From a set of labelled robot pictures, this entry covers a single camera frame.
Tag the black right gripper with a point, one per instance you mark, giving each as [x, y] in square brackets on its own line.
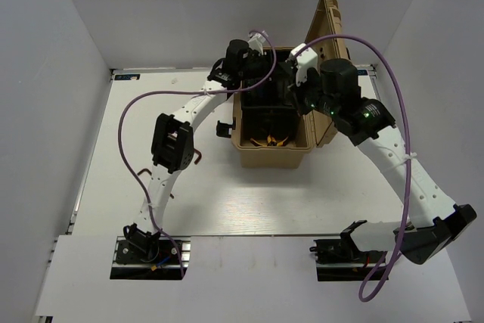
[296, 92]

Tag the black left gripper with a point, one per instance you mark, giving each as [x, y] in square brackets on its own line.
[265, 66]

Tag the tan plastic toolbox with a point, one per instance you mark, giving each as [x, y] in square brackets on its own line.
[266, 129]

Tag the yellow black long-nose pliers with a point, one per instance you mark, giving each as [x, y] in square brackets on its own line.
[280, 143]

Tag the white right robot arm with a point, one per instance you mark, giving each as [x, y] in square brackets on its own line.
[434, 219]

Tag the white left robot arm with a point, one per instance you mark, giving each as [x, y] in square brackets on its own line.
[172, 147]

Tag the long brown hex key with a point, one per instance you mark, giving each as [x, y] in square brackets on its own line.
[198, 156]

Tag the blue label sticker left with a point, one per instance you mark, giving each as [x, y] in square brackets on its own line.
[119, 77]

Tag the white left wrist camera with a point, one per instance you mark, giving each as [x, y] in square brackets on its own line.
[256, 40]

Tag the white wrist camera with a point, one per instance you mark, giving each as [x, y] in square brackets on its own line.
[304, 58]
[256, 40]

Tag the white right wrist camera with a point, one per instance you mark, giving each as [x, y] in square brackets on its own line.
[304, 58]

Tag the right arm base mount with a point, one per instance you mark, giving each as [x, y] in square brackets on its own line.
[338, 259]

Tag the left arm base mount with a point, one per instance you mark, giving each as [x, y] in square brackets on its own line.
[145, 256]

